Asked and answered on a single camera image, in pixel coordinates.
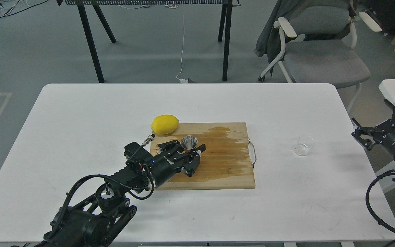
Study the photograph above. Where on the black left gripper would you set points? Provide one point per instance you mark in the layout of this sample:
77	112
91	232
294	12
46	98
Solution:
171	160

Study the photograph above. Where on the steel double jigger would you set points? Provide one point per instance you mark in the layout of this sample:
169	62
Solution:
189	143

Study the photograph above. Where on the small clear glass cup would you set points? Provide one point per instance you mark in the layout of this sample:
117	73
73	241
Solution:
304	145

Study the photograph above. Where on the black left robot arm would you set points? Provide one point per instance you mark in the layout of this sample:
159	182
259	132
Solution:
97	220

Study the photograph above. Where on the yellow lemon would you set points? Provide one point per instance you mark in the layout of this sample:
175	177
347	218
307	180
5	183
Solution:
164	124

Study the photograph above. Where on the wooden cutting board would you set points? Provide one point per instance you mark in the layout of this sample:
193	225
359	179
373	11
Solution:
226	162

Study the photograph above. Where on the grey office chair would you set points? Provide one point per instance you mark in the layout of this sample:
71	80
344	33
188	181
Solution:
317	46

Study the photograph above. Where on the black metal table frame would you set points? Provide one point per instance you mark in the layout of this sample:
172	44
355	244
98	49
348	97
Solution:
101	42

